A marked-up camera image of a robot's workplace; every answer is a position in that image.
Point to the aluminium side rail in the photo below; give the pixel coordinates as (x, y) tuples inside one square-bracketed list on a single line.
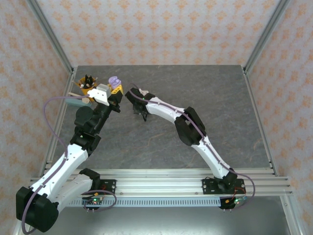
[(58, 122), (261, 122)]

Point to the purple earbud charging case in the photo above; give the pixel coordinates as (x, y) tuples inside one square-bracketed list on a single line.
[(113, 82)]

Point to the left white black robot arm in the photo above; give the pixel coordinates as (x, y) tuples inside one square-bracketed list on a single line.
[(63, 169)]

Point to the aluminium table edge rail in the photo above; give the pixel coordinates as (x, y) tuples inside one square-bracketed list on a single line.
[(159, 172)]

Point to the aluminium frame post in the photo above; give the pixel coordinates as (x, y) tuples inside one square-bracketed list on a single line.
[(53, 36), (264, 36)]

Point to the aluminium mounting beam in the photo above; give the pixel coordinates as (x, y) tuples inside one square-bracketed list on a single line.
[(159, 187)]

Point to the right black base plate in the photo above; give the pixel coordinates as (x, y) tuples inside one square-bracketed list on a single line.
[(209, 186)]

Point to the left aluminium frame post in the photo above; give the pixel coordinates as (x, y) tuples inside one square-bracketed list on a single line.
[(53, 36)]

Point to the right aluminium frame post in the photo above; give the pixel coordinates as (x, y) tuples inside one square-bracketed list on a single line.
[(264, 36)]

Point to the left aluminium side rail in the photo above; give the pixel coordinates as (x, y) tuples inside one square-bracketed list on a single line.
[(58, 122)]

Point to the grey metal sheet panel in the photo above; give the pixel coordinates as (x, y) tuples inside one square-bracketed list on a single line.
[(159, 222)]

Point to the wooden pencil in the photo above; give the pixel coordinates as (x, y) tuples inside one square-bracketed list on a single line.
[(77, 84)]

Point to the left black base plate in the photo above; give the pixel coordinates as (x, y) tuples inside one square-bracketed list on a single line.
[(110, 186)]

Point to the right aluminium side rail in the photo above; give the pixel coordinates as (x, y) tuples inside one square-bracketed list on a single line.
[(261, 122)]

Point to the black marker pen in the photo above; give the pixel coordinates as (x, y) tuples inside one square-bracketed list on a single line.
[(87, 79), (91, 80)]

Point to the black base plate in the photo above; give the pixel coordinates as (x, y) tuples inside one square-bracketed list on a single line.
[(110, 186), (209, 186)]

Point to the yellow pen cup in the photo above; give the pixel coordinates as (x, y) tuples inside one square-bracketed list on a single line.
[(85, 91)]

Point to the teal and beige stapler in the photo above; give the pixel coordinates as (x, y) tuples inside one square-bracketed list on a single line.
[(75, 104)]

